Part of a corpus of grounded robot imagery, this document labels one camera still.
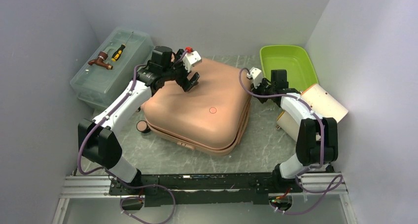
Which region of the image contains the cream appliance with orange rim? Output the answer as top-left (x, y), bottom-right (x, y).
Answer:
top-left (277, 84), bottom-right (348, 140)

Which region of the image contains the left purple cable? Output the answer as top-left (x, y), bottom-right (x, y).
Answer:
top-left (77, 49), bottom-right (177, 224)

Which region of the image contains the yellow black screwdriver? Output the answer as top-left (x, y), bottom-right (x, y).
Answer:
top-left (111, 32), bottom-right (134, 62)

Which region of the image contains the brown brass faucet valve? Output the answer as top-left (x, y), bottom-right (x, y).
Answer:
top-left (87, 51), bottom-right (113, 70)

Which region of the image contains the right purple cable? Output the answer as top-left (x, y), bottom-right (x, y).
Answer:
top-left (238, 67), bottom-right (344, 216)

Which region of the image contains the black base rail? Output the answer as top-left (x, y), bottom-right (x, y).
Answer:
top-left (109, 170), bottom-right (302, 207)

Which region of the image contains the aluminium frame profile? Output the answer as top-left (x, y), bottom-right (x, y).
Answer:
top-left (53, 171), bottom-right (357, 224)

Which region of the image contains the purple cable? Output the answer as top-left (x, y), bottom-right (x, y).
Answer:
top-left (77, 49), bottom-right (177, 224)
top-left (238, 67), bottom-right (344, 216)

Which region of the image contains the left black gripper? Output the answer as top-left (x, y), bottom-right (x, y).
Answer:
top-left (163, 50), bottom-right (200, 92)

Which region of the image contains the pink hard-shell suitcase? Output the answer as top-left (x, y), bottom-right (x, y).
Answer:
top-left (137, 58), bottom-right (251, 156)

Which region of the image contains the green plastic tray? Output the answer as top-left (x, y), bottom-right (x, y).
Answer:
top-left (259, 45), bottom-right (318, 91)

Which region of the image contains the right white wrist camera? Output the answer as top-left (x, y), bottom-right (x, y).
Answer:
top-left (246, 67), bottom-right (263, 88)

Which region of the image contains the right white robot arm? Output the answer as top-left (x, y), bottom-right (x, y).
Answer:
top-left (247, 68), bottom-right (338, 192)

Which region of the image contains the translucent plastic toolbox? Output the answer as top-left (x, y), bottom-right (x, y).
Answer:
top-left (70, 27), bottom-right (154, 110)

